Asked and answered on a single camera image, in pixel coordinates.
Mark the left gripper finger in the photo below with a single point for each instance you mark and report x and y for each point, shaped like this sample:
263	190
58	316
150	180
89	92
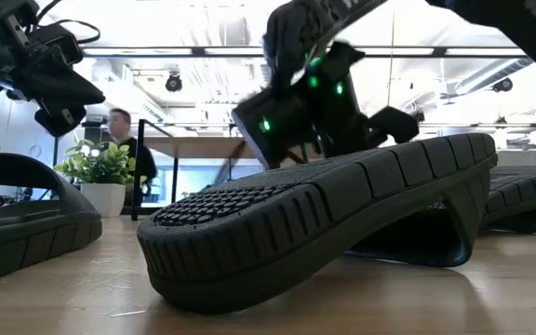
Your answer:
58	123
63	90

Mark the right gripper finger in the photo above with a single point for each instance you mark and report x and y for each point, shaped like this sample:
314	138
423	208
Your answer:
396	124

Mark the black foam slide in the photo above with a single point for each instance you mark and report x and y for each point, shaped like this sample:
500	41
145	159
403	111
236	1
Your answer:
528	191
17	242
296	223

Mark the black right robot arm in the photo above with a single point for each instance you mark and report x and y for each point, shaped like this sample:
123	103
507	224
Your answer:
528	28

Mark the green plant in white pot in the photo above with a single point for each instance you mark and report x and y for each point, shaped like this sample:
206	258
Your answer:
104	199

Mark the person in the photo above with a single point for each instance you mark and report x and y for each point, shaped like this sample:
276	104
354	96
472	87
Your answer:
144	160

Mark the black overhead beam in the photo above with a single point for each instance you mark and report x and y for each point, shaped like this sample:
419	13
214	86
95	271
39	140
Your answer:
198	51

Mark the black ceiling spotlight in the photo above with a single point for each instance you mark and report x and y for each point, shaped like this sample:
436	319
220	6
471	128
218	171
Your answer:
173	84
503	85

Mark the wooden shelf with black frame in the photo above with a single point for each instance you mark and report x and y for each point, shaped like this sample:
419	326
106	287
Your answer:
193	146

